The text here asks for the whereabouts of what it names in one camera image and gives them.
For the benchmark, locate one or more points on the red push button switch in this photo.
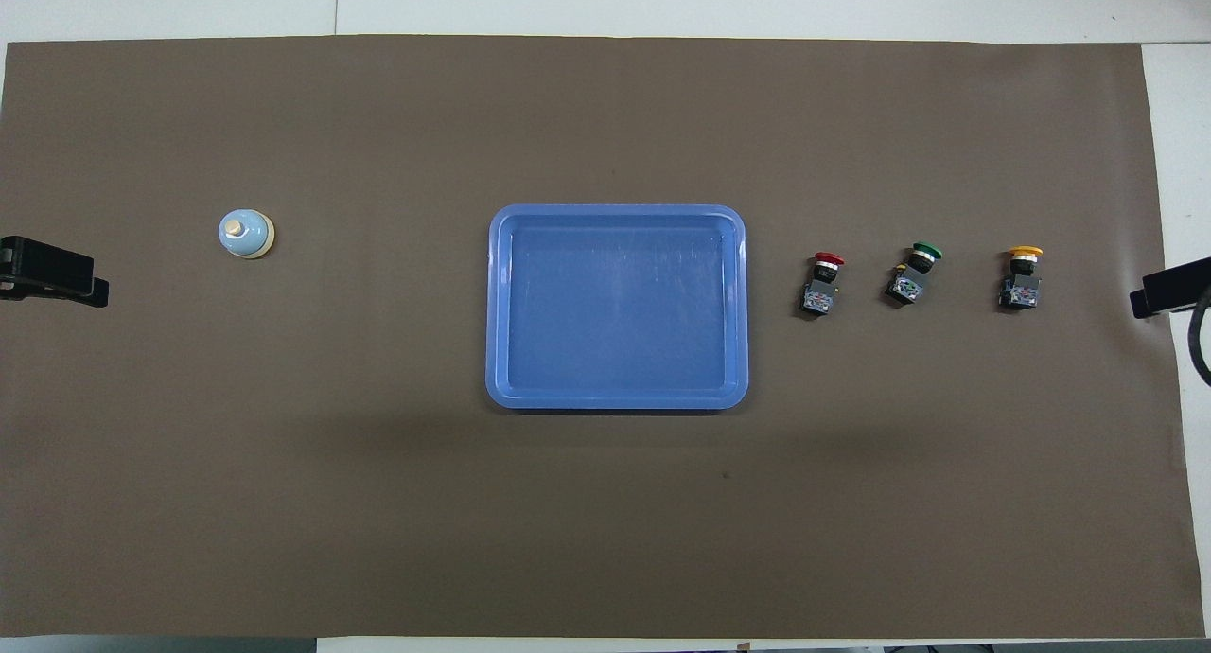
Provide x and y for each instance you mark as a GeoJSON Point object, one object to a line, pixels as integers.
{"type": "Point", "coordinates": [819, 295]}

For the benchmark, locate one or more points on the light blue service bell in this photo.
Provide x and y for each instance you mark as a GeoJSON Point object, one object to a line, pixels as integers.
{"type": "Point", "coordinates": [242, 235]}

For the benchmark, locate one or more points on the blue plastic tray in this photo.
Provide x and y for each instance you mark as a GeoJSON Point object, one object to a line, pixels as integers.
{"type": "Point", "coordinates": [615, 312]}

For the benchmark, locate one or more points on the green push button switch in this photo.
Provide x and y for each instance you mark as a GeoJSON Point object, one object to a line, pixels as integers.
{"type": "Point", "coordinates": [905, 287]}

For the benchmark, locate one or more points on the brown table mat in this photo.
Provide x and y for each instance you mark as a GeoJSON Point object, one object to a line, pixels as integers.
{"type": "Point", "coordinates": [378, 464]}

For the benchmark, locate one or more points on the yellow push button switch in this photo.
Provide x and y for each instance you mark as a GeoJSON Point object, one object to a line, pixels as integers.
{"type": "Point", "coordinates": [1020, 291]}

